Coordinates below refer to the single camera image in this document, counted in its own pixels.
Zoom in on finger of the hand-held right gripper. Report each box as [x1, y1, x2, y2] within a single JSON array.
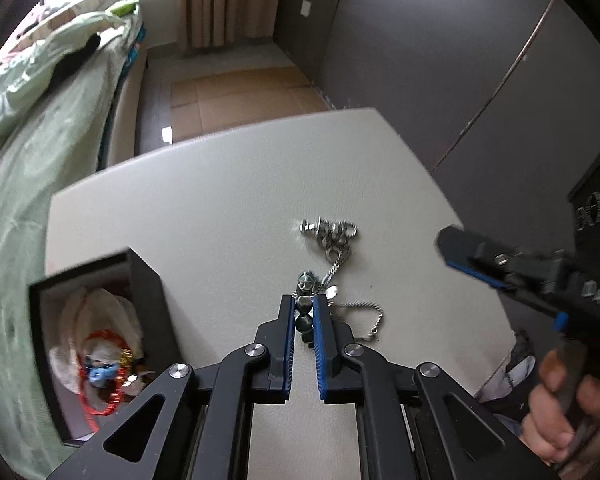
[[437, 226, 561, 295], [485, 280, 571, 334]]

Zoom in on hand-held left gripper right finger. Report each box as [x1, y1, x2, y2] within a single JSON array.
[[312, 294, 561, 480]]

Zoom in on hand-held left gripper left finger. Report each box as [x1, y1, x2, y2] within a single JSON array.
[[45, 294, 297, 480]]

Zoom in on dark bead bracelet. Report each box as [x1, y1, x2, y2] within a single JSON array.
[[294, 270, 331, 349]]

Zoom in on dark blue jewelry box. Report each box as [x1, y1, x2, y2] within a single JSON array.
[[27, 247, 184, 449]]

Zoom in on blue bead bracelet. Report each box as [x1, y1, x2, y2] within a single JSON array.
[[87, 362, 119, 386]]

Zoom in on red cord bracelet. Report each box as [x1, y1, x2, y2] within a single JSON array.
[[77, 330, 131, 416]]

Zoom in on person's right hand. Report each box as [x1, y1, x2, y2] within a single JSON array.
[[520, 347, 600, 472]]

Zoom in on person's right leg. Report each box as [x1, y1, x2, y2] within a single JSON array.
[[479, 330, 537, 422]]

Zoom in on white side table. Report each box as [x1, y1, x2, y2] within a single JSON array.
[[45, 106, 516, 480]]

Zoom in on grey wardrobe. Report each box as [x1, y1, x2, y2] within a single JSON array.
[[272, 0, 600, 281]]

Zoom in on brown cardboard sheet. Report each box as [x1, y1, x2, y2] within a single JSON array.
[[169, 62, 331, 144]]

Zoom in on green bedsheet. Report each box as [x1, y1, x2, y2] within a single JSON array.
[[0, 35, 141, 463]]

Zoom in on bed with printed base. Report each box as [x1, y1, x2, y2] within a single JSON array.
[[0, 0, 149, 463]]

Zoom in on pink curtain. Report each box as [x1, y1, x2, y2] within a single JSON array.
[[175, 0, 286, 51]]

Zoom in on black cloth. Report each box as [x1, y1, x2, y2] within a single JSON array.
[[52, 34, 101, 84]]

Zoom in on light green quilt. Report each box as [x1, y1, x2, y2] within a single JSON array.
[[0, 10, 141, 134]]

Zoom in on silver chain necklace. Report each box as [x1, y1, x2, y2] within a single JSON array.
[[324, 247, 384, 342]]

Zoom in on silver bead bracelet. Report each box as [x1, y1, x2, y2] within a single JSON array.
[[299, 217, 359, 257]]

